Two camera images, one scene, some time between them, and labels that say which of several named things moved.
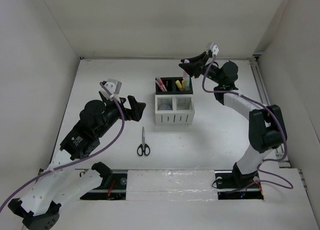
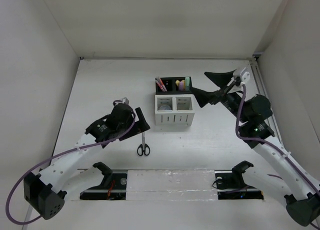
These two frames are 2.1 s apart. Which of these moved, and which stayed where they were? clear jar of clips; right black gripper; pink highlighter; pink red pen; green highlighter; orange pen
Moved: right black gripper; pink highlighter
Stayed: green highlighter; orange pen; clear jar of clips; pink red pen
